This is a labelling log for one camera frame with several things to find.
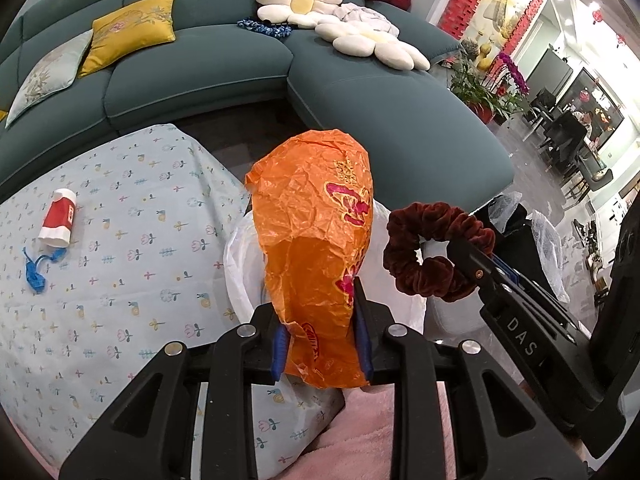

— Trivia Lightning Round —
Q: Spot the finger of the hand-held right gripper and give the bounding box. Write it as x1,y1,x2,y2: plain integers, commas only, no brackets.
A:
446,238,503,311
492,255,573,321

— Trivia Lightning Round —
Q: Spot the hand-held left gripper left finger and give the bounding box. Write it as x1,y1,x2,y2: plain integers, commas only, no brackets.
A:
59,304,290,480

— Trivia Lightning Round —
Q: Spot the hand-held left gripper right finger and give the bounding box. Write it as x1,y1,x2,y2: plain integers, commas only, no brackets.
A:
352,277,588,480

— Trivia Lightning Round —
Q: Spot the dark red velvet scrunchie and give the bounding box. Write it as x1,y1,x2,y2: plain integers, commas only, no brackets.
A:
382,201,497,303

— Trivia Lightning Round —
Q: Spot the orange plastic bag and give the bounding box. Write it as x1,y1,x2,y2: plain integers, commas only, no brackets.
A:
244,129,375,391

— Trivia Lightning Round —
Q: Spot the black bin with clear liner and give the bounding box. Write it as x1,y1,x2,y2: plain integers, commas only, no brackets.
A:
475,192,568,301

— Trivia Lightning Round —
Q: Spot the pink fluffy blanket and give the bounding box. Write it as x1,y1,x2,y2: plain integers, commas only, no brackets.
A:
280,382,458,480

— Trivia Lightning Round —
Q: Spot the black dining chair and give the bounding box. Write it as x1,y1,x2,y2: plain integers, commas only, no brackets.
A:
542,110,590,161

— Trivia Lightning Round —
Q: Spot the green potted plant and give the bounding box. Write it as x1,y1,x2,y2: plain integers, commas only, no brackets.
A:
447,42,507,123

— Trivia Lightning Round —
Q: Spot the teal sofa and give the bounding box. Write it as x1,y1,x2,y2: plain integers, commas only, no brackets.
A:
0,0,516,216

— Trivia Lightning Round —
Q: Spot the purple orchid plant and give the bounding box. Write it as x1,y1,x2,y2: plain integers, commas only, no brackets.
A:
492,50,532,111

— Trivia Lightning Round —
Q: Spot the red white labelled paper cup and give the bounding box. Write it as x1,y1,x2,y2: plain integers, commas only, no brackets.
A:
38,187,78,247

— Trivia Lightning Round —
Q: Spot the pale grey flower pillow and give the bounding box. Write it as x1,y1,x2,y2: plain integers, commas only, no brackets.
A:
332,2,398,38

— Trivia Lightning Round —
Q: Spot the yellow flower embroidered cushion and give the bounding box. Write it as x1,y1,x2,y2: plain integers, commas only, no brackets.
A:
78,0,177,79

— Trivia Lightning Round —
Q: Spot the light blue embroidered cushion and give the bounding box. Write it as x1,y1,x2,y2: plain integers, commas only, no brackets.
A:
5,29,95,130

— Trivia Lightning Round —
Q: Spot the blue cord piece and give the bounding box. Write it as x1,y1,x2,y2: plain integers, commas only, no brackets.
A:
21,247,68,296

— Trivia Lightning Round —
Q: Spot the red paper wall decoration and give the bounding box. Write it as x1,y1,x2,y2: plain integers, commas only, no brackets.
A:
440,0,557,42

